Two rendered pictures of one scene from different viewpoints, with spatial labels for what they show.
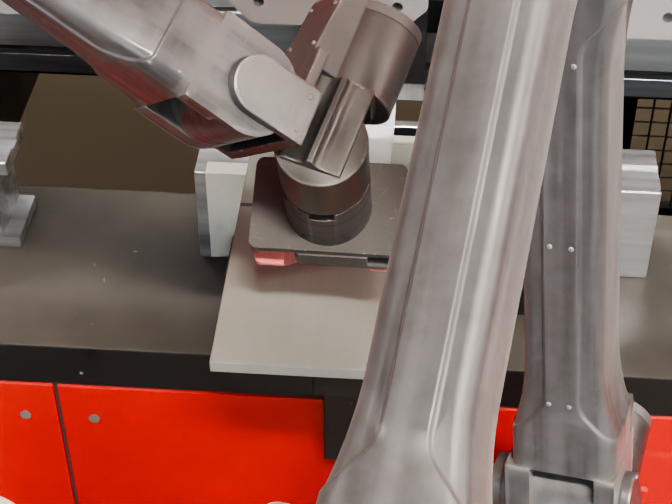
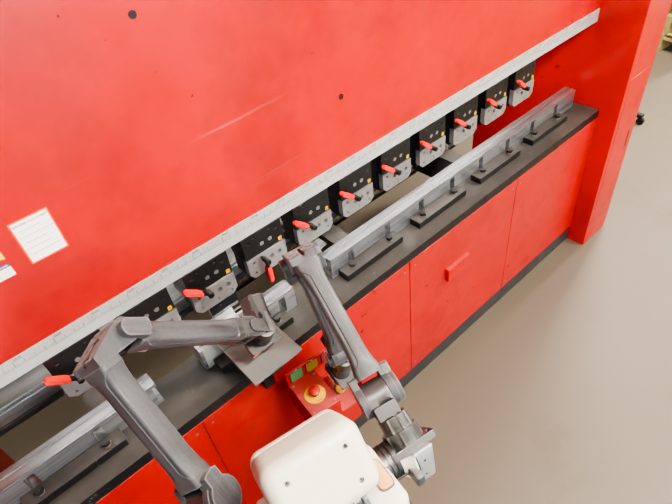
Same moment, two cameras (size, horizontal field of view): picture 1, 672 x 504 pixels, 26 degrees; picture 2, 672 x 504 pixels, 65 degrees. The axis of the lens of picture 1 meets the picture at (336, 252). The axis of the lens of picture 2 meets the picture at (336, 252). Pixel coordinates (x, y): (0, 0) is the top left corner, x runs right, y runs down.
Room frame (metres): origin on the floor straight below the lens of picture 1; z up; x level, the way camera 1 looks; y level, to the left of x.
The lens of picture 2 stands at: (-0.17, 0.47, 2.31)
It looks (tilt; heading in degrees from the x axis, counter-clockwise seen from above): 42 degrees down; 319
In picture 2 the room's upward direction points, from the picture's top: 8 degrees counter-clockwise
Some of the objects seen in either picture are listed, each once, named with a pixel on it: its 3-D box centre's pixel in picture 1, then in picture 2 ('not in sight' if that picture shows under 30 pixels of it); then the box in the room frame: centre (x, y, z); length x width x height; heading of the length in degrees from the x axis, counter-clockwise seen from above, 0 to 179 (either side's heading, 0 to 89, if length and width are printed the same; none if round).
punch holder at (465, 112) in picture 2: not in sight; (457, 118); (0.90, -1.19, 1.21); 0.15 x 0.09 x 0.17; 86
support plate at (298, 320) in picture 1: (350, 249); (254, 342); (0.84, -0.01, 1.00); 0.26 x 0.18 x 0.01; 176
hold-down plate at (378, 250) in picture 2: not in sight; (371, 255); (0.88, -0.62, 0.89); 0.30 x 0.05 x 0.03; 86
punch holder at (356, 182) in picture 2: not in sight; (349, 186); (0.94, -0.60, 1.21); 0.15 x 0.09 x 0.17; 86
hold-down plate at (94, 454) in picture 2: not in sight; (76, 470); (0.97, 0.58, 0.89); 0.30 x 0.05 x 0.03; 86
